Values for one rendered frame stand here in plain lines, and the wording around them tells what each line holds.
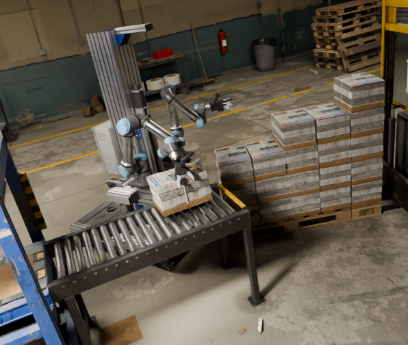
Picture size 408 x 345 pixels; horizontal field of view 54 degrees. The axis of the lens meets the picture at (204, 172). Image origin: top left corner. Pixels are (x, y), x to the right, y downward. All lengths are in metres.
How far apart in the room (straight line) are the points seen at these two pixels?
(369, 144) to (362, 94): 0.46
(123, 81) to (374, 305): 2.55
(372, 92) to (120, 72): 2.07
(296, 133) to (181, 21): 6.96
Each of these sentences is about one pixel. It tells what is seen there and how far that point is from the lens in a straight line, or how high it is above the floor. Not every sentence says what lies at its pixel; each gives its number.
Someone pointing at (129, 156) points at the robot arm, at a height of 1.12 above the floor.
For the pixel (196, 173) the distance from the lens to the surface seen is 2.77.
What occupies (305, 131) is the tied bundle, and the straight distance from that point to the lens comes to 3.49.
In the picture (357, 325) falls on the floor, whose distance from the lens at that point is 3.06.
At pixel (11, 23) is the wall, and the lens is 9.47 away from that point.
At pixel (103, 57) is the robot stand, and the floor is 1.83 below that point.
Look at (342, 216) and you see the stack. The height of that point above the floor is 0.06.
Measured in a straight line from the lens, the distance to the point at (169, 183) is 2.72.
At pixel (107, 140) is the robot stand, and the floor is 1.12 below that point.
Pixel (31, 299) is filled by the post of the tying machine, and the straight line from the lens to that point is 2.36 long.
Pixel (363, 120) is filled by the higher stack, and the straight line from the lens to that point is 3.65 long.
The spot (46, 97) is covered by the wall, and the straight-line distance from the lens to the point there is 9.61.
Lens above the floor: 2.23
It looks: 25 degrees down
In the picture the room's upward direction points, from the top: 10 degrees counter-clockwise
